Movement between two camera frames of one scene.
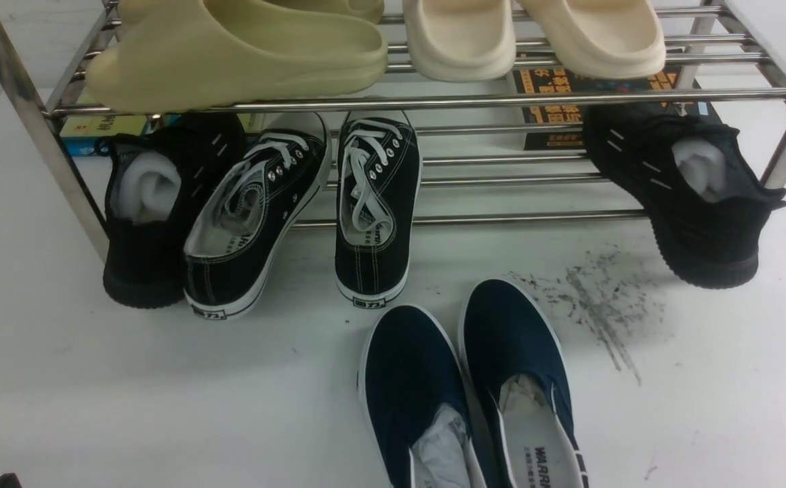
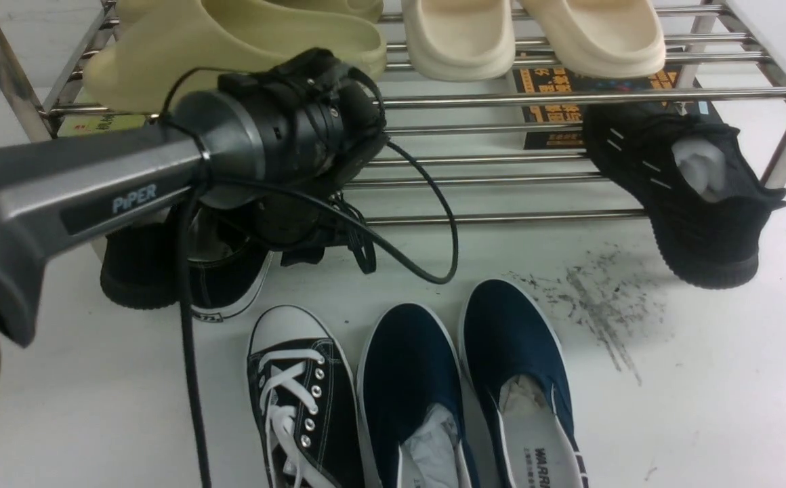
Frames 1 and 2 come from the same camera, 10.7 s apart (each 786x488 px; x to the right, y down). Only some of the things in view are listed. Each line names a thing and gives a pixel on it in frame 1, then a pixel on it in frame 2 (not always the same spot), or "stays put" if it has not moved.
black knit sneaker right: x=705 y=203 stays put
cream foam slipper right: x=600 y=38 stays put
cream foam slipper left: x=460 y=41 stays put
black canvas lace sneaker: x=378 y=175 to x=303 y=396
